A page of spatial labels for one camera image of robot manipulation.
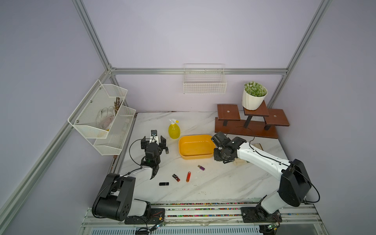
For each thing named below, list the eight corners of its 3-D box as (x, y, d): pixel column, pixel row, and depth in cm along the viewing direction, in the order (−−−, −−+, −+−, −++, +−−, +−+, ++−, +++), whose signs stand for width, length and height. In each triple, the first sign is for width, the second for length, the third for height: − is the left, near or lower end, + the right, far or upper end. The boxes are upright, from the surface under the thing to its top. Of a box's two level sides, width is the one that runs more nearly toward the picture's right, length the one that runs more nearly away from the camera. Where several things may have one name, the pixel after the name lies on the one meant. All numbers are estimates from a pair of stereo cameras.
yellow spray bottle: (169, 139, 106) (165, 123, 93) (169, 133, 110) (166, 117, 96) (179, 139, 106) (178, 123, 93) (180, 133, 110) (178, 117, 96)
